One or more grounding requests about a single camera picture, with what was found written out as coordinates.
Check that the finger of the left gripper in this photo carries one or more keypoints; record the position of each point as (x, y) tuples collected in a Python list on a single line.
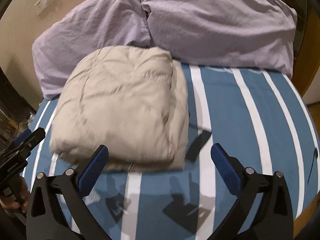
[(21, 137), (33, 140)]

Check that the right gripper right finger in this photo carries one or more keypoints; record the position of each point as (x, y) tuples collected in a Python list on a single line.
[(274, 216)]

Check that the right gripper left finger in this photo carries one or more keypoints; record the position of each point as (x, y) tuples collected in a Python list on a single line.
[(45, 218)]

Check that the beige puffer jacket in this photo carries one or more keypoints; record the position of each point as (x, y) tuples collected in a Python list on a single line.
[(132, 100)]

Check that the dark bedside furniture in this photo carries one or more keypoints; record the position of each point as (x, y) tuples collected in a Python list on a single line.
[(15, 112)]

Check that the blue white striped bedsheet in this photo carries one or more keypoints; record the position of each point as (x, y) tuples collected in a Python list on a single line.
[(257, 116)]

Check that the lavender duvet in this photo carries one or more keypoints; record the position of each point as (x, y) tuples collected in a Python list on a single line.
[(224, 33)]

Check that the white wall switch plate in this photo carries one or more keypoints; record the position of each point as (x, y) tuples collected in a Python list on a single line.
[(40, 5)]

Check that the wooden door frame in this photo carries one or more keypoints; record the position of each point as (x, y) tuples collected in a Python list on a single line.
[(306, 43)]

